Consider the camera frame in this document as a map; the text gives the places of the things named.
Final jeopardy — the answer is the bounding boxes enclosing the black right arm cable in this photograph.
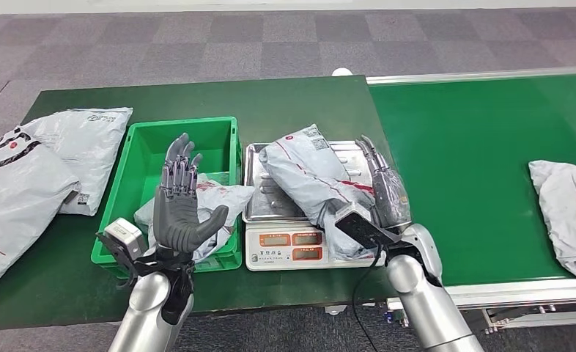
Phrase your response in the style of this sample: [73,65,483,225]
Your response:
[352,245,383,352]

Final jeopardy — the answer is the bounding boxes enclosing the green conveyor belt aluminium frame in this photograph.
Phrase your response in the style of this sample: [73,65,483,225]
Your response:
[365,65,576,331]

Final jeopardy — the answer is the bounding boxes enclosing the grey parcel QR codes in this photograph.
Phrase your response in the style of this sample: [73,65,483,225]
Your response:
[259,123,405,262]

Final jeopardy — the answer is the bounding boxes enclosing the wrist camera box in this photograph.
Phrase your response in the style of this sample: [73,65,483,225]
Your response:
[334,202,399,249]
[96,217,148,283]

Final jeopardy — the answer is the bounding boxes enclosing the large grey bag black print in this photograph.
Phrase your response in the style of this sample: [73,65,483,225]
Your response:
[0,127,81,298]

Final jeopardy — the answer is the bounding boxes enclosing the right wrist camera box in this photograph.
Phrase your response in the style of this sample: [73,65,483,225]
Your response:
[334,202,399,249]

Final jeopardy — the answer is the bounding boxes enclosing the white electronic scale steel tray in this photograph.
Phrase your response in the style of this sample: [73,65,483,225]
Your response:
[241,141,391,272]

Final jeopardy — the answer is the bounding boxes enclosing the green plastic crate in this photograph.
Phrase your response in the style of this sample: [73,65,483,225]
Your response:
[90,116,243,279]

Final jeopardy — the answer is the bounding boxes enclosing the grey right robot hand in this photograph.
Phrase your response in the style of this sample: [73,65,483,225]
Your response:
[355,135,413,230]

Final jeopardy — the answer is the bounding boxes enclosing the grey parcel red print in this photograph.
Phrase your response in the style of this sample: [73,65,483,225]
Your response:
[133,173,255,264]
[528,159,576,282]

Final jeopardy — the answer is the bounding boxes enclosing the grey mailer bag small label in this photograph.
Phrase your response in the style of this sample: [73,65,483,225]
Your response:
[21,107,133,216]

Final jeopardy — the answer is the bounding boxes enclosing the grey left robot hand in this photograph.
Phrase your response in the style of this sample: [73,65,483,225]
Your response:
[152,132,229,254]

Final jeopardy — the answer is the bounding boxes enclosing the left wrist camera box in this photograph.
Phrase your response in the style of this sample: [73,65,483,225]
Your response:
[96,217,148,283]

